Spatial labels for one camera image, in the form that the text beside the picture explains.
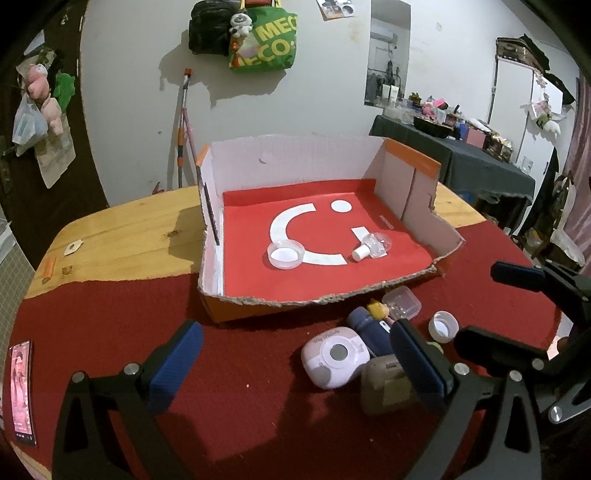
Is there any pink curtain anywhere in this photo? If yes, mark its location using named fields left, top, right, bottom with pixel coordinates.
left=564, top=75, right=590, bottom=271

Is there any pink plush toy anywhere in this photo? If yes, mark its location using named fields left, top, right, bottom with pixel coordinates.
left=26, top=64, right=63, bottom=136

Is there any wall mirror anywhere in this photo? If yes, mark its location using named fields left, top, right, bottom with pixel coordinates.
left=365, top=0, right=411, bottom=108

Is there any white plush keychain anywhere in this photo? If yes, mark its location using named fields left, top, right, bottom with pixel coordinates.
left=229, top=12, right=252, bottom=38

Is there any plastic bag on door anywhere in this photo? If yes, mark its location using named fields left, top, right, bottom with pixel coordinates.
left=12, top=94, right=48, bottom=148

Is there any black bag on wall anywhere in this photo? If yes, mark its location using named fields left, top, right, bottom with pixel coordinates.
left=188, top=0, right=236, bottom=56

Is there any white plush on cabinet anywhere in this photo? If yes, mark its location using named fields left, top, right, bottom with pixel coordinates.
left=522, top=100, right=563, bottom=136

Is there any cardboard box with red lining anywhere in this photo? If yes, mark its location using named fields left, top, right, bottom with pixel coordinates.
left=197, top=135, right=465, bottom=323

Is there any white round plastic cap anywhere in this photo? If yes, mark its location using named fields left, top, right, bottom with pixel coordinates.
left=428, top=311, right=460, bottom=344

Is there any white cabinet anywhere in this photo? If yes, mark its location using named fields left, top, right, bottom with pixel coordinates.
left=489, top=58, right=563, bottom=180

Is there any blonde doll figurine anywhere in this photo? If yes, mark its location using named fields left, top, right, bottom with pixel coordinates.
left=367, top=300, right=394, bottom=325

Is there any dark cloth covered side table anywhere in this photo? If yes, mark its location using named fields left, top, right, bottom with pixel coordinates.
left=370, top=115, right=535, bottom=206

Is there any green tote bag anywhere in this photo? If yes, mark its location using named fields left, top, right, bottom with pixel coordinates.
left=228, top=1, right=297, bottom=72

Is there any small clear plastic bottle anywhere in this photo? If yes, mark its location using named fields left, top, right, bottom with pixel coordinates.
left=352, top=232, right=392, bottom=262

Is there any grey square earbud case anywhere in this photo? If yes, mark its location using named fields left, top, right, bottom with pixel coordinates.
left=361, top=354, right=419, bottom=415

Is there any clear round plastic lid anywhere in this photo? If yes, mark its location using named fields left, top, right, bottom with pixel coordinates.
left=266, top=239, right=304, bottom=270

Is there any smartphone with pink screen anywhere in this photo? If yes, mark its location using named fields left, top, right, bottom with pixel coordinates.
left=9, top=340, right=37, bottom=446

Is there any white paper scrap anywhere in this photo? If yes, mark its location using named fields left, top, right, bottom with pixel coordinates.
left=63, top=239, right=84, bottom=256

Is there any orange paper scrap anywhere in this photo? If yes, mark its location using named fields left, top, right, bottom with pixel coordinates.
left=42, top=256, right=57, bottom=285

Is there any green plush toy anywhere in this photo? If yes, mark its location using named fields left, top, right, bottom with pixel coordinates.
left=53, top=72, right=76, bottom=112

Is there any white round device case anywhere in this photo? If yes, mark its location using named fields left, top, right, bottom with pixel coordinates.
left=301, top=327, right=370, bottom=390

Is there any clear square plastic box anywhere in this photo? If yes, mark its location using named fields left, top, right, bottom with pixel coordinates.
left=382, top=286, right=422, bottom=320

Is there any poster on wall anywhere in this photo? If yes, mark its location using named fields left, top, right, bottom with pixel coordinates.
left=317, top=0, right=356, bottom=21

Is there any dark blue bottle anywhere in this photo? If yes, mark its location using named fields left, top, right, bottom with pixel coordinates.
left=348, top=307, right=394, bottom=357

